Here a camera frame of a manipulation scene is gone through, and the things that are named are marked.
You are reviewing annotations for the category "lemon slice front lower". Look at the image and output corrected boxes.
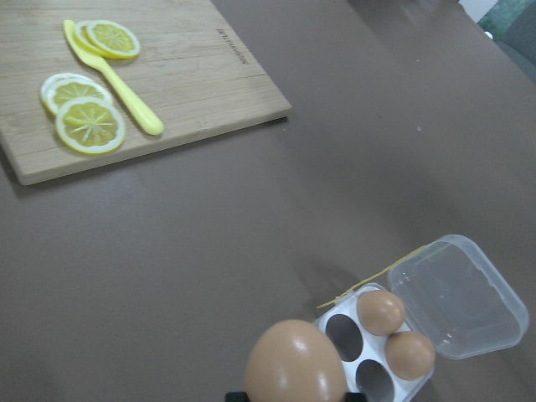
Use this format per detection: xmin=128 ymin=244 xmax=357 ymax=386
xmin=55 ymin=96 xmax=126 ymax=155

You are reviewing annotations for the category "yellow plastic knife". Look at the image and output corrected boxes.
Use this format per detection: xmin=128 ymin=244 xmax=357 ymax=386
xmin=62 ymin=20 xmax=164 ymax=136

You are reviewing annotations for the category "brown egg far slot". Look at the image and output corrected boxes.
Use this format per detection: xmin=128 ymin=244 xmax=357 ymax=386
xmin=357 ymin=290 xmax=406 ymax=336

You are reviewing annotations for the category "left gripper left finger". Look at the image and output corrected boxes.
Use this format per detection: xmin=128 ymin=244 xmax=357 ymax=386
xmin=224 ymin=391 xmax=250 ymax=402

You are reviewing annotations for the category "lemon slice top upper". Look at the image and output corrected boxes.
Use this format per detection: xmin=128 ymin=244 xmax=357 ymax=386
xmin=85 ymin=20 xmax=141 ymax=59

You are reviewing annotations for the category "wooden cutting board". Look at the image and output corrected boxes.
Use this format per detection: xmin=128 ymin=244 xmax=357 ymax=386
xmin=1 ymin=1 xmax=291 ymax=185

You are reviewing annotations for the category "brown egg near slot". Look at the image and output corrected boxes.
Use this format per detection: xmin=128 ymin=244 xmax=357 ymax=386
xmin=384 ymin=331 xmax=436 ymax=381

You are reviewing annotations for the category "clear plastic egg box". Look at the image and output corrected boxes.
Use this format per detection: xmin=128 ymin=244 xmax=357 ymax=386
xmin=314 ymin=234 xmax=529 ymax=401

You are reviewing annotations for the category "lemon slice back lower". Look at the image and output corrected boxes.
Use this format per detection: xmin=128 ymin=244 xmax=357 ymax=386
xmin=40 ymin=73 xmax=112 ymax=115

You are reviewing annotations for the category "yellow rubber band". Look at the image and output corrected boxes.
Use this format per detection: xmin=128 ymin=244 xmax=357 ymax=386
xmin=316 ymin=245 xmax=428 ymax=310

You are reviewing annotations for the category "lemon slice under upper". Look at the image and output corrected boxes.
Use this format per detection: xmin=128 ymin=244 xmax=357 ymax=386
xmin=74 ymin=20 xmax=108 ymax=57

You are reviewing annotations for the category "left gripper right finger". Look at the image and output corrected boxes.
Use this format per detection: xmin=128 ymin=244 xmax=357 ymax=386
xmin=345 ymin=392 xmax=366 ymax=402

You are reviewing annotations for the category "brown egg from bowl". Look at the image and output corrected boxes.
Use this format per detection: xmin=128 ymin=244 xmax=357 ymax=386
xmin=245 ymin=319 xmax=348 ymax=401

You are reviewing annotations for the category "brown egg slot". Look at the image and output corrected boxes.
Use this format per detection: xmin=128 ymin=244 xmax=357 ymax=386
xmin=357 ymin=290 xmax=406 ymax=336
xmin=384 ymin=331 xmax=436 ymax=381

